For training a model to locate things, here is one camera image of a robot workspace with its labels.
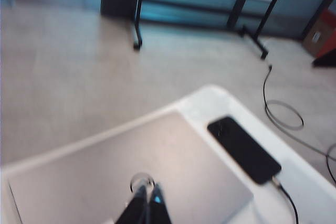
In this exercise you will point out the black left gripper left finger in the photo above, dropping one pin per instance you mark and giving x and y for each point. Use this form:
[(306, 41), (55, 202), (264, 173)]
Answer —
[(136, 208)]

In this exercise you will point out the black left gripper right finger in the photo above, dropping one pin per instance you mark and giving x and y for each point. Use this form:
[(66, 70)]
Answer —
[(158, 208)]

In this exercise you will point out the silver Dell laptop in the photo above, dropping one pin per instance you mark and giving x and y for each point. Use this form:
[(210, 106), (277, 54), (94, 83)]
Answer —
[(105, 169)]

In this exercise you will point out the brown cardboard box white label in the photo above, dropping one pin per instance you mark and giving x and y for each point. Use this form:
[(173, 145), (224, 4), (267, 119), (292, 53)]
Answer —
[(317, 37)]

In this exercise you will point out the black metal stand frame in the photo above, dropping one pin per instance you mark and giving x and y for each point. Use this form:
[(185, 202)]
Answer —
[(137, 37)]

